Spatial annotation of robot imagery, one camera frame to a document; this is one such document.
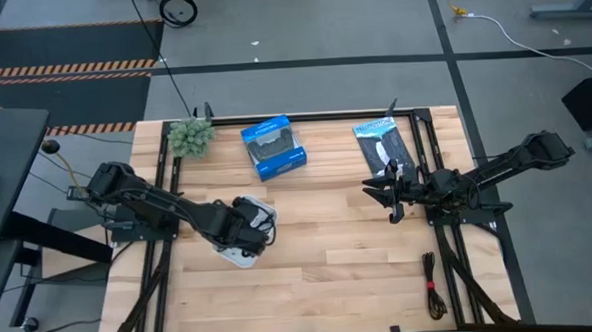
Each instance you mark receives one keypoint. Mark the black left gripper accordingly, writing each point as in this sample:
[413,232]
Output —
[228,224]

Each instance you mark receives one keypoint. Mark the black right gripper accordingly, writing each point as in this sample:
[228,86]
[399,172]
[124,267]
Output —
[412,188]

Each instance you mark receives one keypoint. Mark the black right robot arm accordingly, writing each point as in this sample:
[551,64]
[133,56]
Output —
[501,164]

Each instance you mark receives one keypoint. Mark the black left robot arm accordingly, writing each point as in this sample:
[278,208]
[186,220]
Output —
[142,198]

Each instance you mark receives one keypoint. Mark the white plastic tray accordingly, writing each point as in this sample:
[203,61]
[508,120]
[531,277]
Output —
[242,261]

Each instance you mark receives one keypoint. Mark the Yellowstone picture book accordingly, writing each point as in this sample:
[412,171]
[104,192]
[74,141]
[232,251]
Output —
[382,144]

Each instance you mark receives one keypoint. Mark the blue game controller box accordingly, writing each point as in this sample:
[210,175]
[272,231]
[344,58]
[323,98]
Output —
[275,147]

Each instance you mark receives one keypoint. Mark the green potted plant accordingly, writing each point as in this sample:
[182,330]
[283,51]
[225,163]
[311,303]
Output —
[190,138]

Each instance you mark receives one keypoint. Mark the black hazard-striped floor mat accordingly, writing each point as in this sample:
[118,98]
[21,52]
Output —
[98,99]
[70,46]

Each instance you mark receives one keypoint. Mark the round black knob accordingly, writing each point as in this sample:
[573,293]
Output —
[51,146]

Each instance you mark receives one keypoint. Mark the black caster wheel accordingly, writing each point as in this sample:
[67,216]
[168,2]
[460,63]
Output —
[30,325]

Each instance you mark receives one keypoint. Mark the black office desk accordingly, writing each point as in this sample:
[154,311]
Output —
[10,163]

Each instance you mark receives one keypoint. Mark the black aluminium table frame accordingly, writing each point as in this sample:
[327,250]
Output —
[314,117]

